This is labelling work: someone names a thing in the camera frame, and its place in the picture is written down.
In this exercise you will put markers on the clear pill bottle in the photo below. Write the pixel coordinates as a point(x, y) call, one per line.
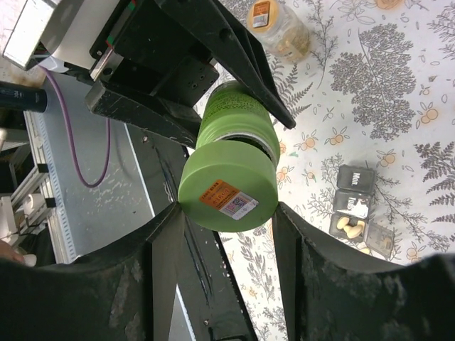
point(279, 30)

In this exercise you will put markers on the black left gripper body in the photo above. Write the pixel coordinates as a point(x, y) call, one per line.
point(142, 48)

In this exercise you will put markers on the floral table mat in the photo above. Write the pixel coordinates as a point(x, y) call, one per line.
point(376, 91)

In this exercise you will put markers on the cream pill in organizer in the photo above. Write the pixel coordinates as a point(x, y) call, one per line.
point(342, 222)

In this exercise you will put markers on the grey weekly pill organizer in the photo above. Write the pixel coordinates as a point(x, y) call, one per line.
point(353, 198)

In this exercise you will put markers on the green pill bottle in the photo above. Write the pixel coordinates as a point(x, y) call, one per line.
point(232, 113)

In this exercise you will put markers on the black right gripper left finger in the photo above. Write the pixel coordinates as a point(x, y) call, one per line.
point(123, 291)

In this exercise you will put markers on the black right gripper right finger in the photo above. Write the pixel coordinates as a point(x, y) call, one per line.
point(331, 291)

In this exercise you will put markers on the green bottle cap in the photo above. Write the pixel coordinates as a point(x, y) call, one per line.
point(228, 186)

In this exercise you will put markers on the black cylindrical bottle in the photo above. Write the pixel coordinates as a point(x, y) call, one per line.
point(23, 98)

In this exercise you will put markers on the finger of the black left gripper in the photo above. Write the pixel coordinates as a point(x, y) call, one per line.
point(234, 47)
point(173, 121)

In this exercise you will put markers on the white cable duct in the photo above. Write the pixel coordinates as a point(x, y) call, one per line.
point(57, 219)

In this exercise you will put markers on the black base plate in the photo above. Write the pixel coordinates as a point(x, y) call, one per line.
point(209, 303)

